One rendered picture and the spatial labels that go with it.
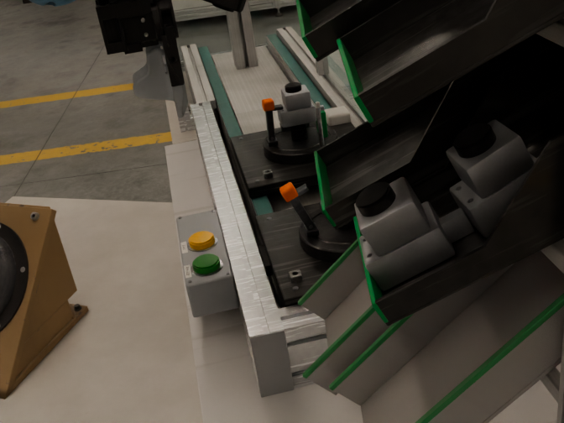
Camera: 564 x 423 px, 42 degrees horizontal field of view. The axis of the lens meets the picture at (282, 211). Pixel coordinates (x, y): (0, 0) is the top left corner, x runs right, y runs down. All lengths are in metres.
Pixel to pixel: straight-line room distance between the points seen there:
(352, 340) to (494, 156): 0.28
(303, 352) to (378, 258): 0.41
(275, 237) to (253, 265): 0.07
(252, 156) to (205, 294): 0.39
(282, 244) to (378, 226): 0.54
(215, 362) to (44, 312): 0.28
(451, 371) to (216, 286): 0.46
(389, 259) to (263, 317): 0.43
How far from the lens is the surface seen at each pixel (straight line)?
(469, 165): 0.54
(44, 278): 1.15
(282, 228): 1.11
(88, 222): 1.50
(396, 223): 0.54
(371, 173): 0.72
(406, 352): 0.73
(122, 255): 1.36
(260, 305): 0.99
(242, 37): 2.04
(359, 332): 0.74
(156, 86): 0.86
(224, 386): 1.02
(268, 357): 0.95
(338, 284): 0.86
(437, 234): 0.56
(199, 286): 1.05
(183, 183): 1.57
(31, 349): 1.15
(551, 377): 0.63
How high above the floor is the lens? 1.53
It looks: 29 degrees down
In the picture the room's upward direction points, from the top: 8 degrees counter-clockwise
